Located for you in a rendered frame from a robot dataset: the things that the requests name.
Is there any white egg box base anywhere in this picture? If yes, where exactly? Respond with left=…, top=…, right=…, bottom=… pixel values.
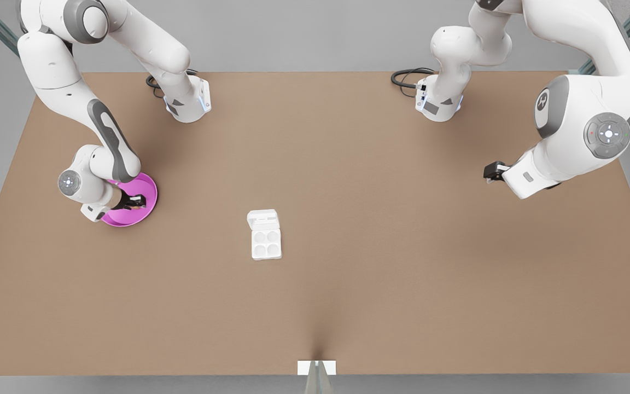
left=250, top=228, right=283, bottom=261

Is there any pink round plate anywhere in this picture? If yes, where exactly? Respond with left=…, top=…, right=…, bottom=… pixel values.
left=100, top=172, right=159, bottom=228

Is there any white egg box lid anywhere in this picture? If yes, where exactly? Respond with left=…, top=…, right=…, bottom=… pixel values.
left=247, top=208, right=281, bottom=233

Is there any white post foot plate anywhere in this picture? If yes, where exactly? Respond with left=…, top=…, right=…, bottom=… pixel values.
left=297, top=360, right=337, bottom=376

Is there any black cable loop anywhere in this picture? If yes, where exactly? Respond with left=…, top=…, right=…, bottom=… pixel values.
left=145, top=69, right=199, bottom=100
left=390, top=67, right=437, bottom=100

